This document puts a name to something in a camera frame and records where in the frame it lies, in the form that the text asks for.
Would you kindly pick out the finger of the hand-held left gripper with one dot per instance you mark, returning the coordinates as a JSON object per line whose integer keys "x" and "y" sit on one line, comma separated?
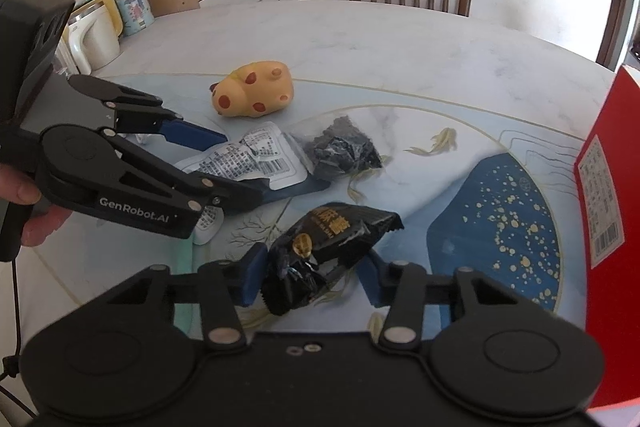
{"x": 195, "y": 134}
{"x": 250, "y": 194}

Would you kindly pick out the red cardboard box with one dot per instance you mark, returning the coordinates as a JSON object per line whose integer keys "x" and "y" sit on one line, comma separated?
{"x": 610, "y": 207}

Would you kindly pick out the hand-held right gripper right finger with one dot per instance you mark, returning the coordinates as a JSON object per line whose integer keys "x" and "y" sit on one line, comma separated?
{"x": 372, "y": 282}

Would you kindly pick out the small white packet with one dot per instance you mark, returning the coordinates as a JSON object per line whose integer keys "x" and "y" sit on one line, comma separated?
{"x": 209, "y": 229}

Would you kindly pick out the white printed mug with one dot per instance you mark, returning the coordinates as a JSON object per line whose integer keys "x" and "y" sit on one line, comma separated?
{"x": 135, "y": 12}

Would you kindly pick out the white black-print packet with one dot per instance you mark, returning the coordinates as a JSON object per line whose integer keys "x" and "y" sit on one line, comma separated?
{"x": 255, "y": 154}

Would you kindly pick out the white marble desktop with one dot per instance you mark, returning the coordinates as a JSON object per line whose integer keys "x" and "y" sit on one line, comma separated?
{"x": 375, "y": 47}

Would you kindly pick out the person's left hand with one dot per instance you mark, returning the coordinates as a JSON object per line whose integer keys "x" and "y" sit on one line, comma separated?
{"x": 20, "y": 187}

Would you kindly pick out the yellow spotted animal toy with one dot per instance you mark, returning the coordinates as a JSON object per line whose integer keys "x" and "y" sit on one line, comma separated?
{"x": 252, "y": 92}

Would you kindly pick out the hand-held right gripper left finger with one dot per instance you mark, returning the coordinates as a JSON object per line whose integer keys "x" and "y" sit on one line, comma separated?
{"x": 252, "y": 277}

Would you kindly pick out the dark shiny foil snack packet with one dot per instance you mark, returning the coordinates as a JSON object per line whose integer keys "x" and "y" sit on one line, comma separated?
{"x": 340, "y": 237}

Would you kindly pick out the clear packet with dark contents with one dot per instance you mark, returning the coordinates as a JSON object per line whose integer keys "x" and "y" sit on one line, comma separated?
{"x": 340, "y": 149}

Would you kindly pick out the white electric kettle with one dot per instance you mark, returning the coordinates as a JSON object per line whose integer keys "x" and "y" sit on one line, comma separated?
{"x": 95, "y": 42}

